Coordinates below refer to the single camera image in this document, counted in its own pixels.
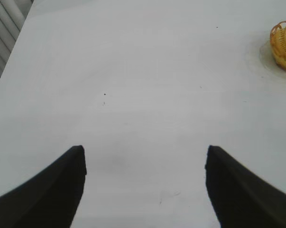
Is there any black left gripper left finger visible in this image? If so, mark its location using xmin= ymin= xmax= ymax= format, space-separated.
xmin=0 ymin=144 xmax=87 ymax=228

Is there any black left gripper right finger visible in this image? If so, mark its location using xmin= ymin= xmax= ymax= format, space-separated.
xmin=204 ymin=145 xmax=286 ymax=228

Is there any yellow woven wicker basket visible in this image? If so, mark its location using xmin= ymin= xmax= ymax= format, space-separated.
xmin=269 ymin=20 xmax=286 ymax=73

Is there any white slatted panel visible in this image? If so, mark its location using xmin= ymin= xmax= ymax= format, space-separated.
xmin=0 ymin=0 xmax=34 ymax=99

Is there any clear round plastic mat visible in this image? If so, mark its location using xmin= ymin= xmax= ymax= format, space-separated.
xmin=258 ymin=40 xmax=286 ymax=79

